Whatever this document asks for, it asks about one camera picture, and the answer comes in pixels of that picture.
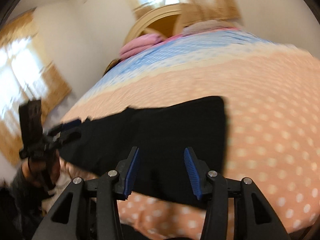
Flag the black pants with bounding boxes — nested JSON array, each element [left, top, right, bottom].
[[59, 95, 229, 210]]

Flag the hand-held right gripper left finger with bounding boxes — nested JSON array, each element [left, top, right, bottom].
[[31, 146, 140, 240]]

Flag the beige floral curtain on rod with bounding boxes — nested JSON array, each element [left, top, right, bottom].
[[117, 0, 242, 27]]

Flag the person's left hand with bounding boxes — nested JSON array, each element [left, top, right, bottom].
[[26, 150, 61, 190]]

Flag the cream wooden headboard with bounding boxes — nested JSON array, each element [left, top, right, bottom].
[[124, 4, 190, 48]]

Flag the wide beige floral curtain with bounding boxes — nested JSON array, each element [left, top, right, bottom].
[[0, 10, 73, 167]]

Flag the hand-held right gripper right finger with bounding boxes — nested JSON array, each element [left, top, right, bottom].
[[184, 147, 290, 240]]

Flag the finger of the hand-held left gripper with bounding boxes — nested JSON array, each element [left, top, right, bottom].
[[47, 119, 82, 136], [56, 130, 82, 145]]

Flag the pink folded blanket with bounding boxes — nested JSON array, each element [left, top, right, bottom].
[[119, 33, 165, 59]]

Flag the polka dot bedspread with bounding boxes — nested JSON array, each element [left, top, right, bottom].
[[60, 26, 320, 238]]

